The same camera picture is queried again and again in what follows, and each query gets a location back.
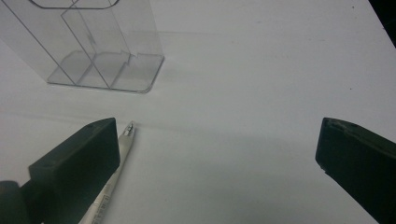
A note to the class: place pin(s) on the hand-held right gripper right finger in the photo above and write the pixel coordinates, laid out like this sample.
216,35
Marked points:
358,161

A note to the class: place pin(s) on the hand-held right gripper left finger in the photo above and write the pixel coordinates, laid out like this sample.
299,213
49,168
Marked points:
77,161

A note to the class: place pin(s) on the clear plastic pen holder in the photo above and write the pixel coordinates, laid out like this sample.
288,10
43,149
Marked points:
93,46

